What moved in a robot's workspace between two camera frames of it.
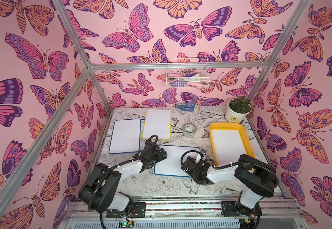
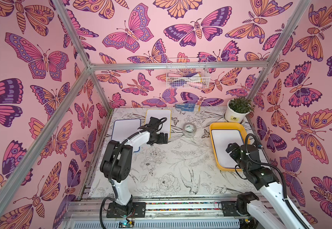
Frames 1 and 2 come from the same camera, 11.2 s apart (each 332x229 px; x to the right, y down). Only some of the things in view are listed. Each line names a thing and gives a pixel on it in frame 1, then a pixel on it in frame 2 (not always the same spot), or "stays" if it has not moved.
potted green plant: [237, 109] stays
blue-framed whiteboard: [171, 165] → [222, 139]
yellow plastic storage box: [232, 126] stays
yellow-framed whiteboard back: [157, 122] stays
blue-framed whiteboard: [126, 136] stays
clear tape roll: [189, 130] stays
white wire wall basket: [188, 73] stays
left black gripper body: [156, 158] → [159, 139]
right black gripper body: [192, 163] → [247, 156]
